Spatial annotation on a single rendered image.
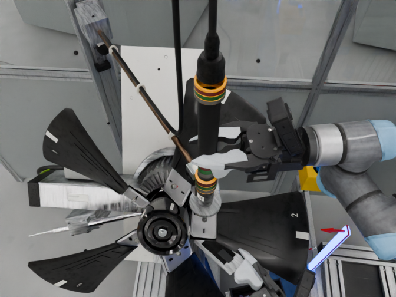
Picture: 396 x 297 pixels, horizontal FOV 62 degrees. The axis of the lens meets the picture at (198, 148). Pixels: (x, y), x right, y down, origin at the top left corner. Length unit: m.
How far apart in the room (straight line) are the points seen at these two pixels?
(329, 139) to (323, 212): 1.71
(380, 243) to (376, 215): 0.05
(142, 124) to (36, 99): 0.83
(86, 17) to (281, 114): 0.69
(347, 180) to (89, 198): 0.67
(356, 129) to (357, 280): 1.41
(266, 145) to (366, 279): 1.50
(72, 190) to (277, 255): 0.58
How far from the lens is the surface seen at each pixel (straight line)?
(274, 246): 0.84
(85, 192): 0.98
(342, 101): 1.57
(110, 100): 1.36
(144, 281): 1.94
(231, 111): 0.73
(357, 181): 0.69
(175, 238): 0.79
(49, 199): 1.03
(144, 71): 0.98
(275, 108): 0.51
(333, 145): 0.60
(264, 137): 0.57
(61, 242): 2.23
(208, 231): 0.81
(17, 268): 2.28
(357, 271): 1.98
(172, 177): 0.81
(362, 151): 0.63
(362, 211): 0.68
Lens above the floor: 1.95
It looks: 55 degrees down
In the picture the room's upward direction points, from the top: straight up
